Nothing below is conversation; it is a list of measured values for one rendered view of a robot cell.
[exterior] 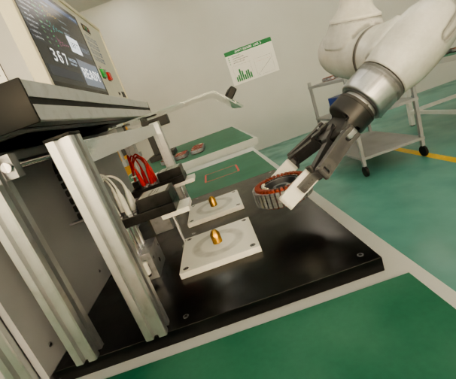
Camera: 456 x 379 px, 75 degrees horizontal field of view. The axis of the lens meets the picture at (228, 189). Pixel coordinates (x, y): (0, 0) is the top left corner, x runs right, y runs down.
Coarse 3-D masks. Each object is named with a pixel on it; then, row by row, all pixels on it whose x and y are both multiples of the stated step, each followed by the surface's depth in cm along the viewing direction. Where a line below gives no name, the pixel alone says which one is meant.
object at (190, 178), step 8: (168, 168) 78; (176, 168) 76; (160, 176) 76; (168, 176) 76; (176, 176) 76; (184, 176) 78; (192, 176) 79; (160, 184) 76; (176, 184) 77; (184, 184) 77; (136, 192) 76
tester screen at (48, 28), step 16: (16, 0) 41; (32, 0) 46; (32, 16) 44; (48, 16) 50; (64, 16) 57; (32, 32) 42; (48, 32) 47; (64, 32) 54; (80, 32) 63; (48, 48) 45; (64, 48) 51; (64, 80) 47
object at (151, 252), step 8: (152, 240) 60; (144, 248) 57; (152, 248) 57; (160, 248) 62; (144, 256) 55; (152, 256) 55; (160, 256) 60; (152, 264) 55; (160, 264) 58; (152, 272) 55; (160, 272) 57
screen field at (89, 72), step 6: (78, 60) 56; (84, 66) 58; (90, 66) 62; (84, 72) 57; (90, 72) 60; (96, 72) 64; (90, 78) 59; (96, 78) 63; (90, 84) 58; (96, 84) 61; (102, 84) 65
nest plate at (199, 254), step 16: (240, 224) 63; (192, 240) 64; (208, 240) 61; (224, 240) 59; (240, 240) 56; (256, 240) 54; (192, 256) 57; (208, 256) 54; (224, 256) 52; (240, 256) 52; (192, 272) 52
